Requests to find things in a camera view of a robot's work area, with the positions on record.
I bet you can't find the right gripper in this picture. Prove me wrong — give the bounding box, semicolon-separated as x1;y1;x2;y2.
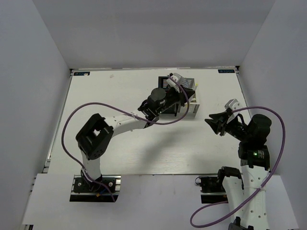
205;110;251;141

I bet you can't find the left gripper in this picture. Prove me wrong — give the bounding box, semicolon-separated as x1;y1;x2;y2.
156;84;195;115

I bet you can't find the clear blue spray bottle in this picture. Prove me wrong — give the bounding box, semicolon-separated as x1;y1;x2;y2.
182;78;195;89

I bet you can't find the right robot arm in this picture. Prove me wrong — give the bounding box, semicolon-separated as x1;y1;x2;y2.
205;109;272;230

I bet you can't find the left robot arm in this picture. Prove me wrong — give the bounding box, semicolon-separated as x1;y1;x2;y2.
76;88;195;191

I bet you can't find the white slotted container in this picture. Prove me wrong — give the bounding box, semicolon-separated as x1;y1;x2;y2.
185;80;200;118

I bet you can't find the black slotted container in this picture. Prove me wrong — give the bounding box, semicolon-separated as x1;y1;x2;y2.
157;76;178;117

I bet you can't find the right corner label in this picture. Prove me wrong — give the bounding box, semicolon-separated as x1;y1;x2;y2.
218;69;235;73

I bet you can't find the corner label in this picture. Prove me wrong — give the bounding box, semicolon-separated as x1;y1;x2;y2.
73;71;90;76
218;69;235;73

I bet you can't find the left corner label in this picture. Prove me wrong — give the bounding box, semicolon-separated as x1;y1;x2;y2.
73;71;90;76

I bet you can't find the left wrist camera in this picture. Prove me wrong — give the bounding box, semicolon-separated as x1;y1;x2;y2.
166;73;189;92

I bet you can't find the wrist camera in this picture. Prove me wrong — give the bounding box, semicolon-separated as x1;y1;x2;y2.
224;99;243;120
166;73;189;92

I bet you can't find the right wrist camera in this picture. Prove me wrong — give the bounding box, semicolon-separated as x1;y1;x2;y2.
224;99;243;120

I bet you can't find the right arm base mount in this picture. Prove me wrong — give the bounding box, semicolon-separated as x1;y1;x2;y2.
195;174;244;204

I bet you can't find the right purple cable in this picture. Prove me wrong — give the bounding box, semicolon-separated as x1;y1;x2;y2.
189;107;286;227

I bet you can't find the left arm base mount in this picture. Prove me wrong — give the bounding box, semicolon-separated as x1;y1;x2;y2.
70;175;121;203

